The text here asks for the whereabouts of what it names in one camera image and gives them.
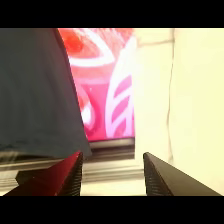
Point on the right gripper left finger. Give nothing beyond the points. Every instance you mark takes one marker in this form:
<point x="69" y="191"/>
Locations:
<point x="61" y="176"/>

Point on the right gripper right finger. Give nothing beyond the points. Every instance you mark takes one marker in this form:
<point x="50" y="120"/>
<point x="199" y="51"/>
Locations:
<point x="163" y="181"/>

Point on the dark navy garment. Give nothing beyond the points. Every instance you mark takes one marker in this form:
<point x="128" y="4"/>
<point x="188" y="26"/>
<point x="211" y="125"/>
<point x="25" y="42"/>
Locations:
<point x="36" y="90"/>

